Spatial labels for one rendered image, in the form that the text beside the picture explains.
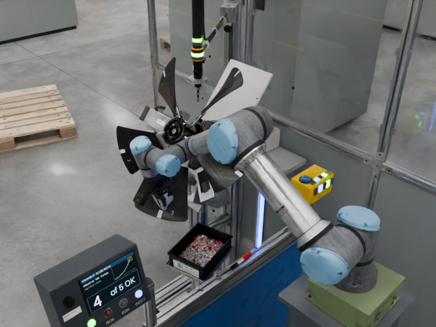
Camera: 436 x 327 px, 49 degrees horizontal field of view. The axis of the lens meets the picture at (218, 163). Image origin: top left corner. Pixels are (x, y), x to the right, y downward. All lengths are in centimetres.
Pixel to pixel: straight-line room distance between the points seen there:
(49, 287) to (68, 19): 659
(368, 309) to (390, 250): 107
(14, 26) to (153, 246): 481
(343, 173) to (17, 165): 280
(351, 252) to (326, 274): 9
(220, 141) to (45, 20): 637
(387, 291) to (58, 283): 91
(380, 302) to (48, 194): 287
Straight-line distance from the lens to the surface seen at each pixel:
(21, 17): 739
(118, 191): 376
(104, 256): 134
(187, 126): 193
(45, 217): 364
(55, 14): 758
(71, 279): 129
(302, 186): 192
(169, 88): 210
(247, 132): 131
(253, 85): 216
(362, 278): 146
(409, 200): 230
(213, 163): 182
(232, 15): 231
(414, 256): 244
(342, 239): 131
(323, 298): 151
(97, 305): 136
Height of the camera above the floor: 215
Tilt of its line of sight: 32 degrees down
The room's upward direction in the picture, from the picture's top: straight up
